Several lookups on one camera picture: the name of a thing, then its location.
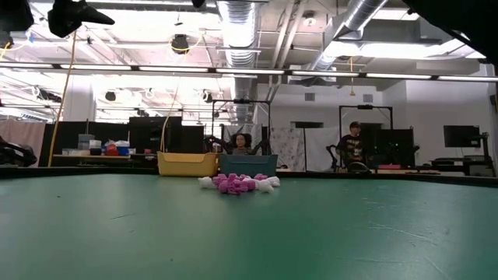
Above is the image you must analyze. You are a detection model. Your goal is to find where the long ceiling light strip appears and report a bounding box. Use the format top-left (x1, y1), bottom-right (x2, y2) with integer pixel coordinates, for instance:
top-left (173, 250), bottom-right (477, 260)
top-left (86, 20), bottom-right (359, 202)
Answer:
top-left (0, 61), bottom-right (498, 83)

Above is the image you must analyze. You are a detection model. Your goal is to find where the black round ceiling fixture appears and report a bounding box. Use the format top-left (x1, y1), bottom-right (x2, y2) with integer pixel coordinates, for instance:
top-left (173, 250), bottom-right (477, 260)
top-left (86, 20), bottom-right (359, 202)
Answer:
top-left (170, 33), bottom-right (191, 55)

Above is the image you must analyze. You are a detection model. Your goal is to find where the black partition panel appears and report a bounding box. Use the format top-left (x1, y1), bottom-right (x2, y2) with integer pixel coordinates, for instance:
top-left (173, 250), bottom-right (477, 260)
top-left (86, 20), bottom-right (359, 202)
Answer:
top-left (38, 121), bottom-right (130, 168)
top-left (128, 115), bottom-right (205, 155)

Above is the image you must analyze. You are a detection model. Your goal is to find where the pink curtain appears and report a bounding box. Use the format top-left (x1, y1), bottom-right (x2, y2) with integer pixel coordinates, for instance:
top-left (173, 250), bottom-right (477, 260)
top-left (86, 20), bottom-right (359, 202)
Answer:
top-left (0, 118), bottom-right (47, 168)

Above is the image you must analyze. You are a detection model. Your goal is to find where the clear plastic container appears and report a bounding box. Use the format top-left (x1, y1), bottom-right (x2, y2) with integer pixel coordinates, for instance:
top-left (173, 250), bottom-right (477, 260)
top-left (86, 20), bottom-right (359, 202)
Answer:
top-left (77, 133), bottom-right (96, 151)

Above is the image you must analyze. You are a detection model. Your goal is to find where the wooden side table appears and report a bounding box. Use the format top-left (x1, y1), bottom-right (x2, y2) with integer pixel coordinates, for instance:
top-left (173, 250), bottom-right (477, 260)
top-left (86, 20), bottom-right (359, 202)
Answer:
top-left (52, 153), bottom-right (160, 164)

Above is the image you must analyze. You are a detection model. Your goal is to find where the yellow plastic bin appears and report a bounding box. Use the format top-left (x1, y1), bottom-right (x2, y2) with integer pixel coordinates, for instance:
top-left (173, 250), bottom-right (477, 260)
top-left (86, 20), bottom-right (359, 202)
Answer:
top-left (157, 151), bottom-right (221, 178)

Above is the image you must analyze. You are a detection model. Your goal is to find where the person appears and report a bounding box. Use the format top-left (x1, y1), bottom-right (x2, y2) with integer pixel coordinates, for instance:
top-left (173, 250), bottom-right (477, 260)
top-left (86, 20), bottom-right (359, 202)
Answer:
top-left (335, 121), bottom-right (369, 169)
top-left (231, 132), bottom-right (254, 156)

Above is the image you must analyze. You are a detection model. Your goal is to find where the blue-grey plastic bin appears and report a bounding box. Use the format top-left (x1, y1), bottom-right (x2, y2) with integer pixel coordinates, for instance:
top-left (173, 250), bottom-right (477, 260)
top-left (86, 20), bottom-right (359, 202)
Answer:
top-left (219, 153), bottom-right (279, 178)

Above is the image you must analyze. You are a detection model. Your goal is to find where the patterned white cloth sheet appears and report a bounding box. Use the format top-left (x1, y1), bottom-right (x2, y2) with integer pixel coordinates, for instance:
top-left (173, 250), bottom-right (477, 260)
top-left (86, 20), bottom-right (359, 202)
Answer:
top-left (270, 127), bottom-right (306, 173)

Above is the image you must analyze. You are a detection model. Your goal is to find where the plain white cloth sheet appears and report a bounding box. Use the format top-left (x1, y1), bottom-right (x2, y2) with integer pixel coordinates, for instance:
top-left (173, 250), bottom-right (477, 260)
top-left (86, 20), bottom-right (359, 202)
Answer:
top-left (304, 127), bottom-right (343, 173)

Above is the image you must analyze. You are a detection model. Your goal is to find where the black rounded chair back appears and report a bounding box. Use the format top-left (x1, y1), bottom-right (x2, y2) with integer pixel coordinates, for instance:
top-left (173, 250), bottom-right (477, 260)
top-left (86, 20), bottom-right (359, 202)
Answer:
top-left (347, 161), bottom-right (371, 174)

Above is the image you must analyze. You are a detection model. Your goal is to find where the wooden workbench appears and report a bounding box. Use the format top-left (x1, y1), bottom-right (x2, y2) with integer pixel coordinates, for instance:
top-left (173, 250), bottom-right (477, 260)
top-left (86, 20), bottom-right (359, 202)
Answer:
top-left (369, 168), bottom-right (443, 176)

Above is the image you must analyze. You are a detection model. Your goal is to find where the black computer monitor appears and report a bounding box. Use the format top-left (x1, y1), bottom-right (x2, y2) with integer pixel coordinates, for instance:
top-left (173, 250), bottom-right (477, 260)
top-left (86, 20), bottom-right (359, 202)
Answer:
top-left (443, 124), bottom-right (482, 149)

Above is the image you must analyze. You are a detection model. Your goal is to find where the black office desk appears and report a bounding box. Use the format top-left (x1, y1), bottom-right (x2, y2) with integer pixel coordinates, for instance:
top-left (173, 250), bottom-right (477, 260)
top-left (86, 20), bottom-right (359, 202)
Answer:
top-left (414, 154), bottom-right (497, 178)

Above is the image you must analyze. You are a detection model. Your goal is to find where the black monitor stand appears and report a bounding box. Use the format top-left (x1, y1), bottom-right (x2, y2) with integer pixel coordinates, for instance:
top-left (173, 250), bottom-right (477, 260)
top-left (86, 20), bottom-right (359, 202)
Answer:
top-left (466, 131), bottom-right (497, 178)

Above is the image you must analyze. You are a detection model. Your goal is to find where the thick yellow hanging cable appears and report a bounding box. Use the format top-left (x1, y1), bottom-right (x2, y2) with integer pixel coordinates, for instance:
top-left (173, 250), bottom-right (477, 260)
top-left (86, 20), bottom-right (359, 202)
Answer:
top-left (47, 30), bottom-right (78, 168)

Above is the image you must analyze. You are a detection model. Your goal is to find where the thin yellow hanging cable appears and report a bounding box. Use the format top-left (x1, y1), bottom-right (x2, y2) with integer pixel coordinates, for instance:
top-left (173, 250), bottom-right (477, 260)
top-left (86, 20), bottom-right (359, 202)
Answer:
top-left (159, 83), bottom-right (180, 153)

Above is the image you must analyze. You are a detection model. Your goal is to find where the black curved frame bracket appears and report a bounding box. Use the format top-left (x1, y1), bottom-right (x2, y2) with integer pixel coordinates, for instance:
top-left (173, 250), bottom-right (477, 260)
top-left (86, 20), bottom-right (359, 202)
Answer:
top-left (0, 138), bottom-right (39, 167)

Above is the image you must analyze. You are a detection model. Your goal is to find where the silver ceiling air duct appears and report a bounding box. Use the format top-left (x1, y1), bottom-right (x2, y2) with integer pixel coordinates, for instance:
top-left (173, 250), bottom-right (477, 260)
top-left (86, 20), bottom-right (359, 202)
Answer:
top-left (216, 0), bottom-right (261, 125)
top-left (310, 0), bottom-right (390, 75)

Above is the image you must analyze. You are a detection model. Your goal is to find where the black metal frame stand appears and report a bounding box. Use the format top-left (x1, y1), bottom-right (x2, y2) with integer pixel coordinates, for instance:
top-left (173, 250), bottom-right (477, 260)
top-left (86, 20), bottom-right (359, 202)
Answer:
top-left (338, 103), bottom-right (394, 172)
top-left (211, 99), bottom-right (272, 156)

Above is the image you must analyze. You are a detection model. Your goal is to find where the yellow hanging pendant cord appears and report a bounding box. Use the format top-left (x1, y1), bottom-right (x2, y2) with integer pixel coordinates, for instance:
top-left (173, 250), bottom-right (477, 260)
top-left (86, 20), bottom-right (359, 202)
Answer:
top-left (349, 56), bottom-right (357, 97)

